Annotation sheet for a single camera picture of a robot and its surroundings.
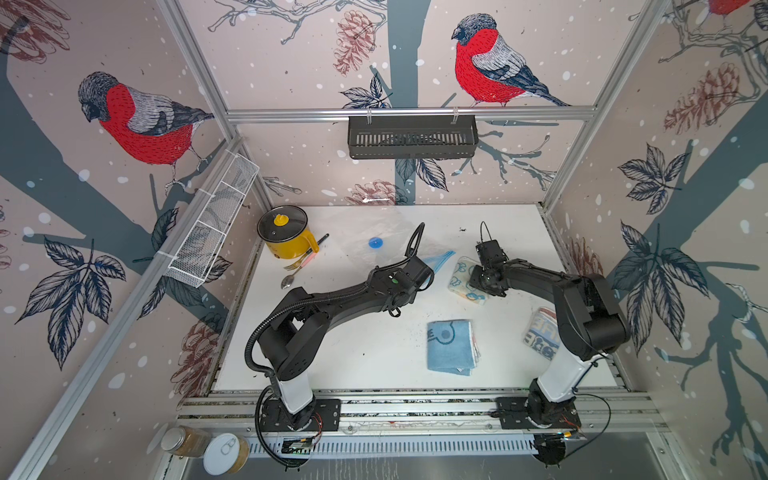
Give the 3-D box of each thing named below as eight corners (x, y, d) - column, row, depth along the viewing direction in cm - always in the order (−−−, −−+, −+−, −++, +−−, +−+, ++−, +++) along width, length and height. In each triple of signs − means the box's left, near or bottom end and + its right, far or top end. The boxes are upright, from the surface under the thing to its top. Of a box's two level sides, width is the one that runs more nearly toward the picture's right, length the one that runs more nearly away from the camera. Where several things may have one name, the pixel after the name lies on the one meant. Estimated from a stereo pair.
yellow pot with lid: (271, 267, 103) (259, 247, 94) (266, 232, 113) (255, 211, 104) (319, 253, 107) (313, 232, 98) (311, 220, 117) (304, 199, 108)
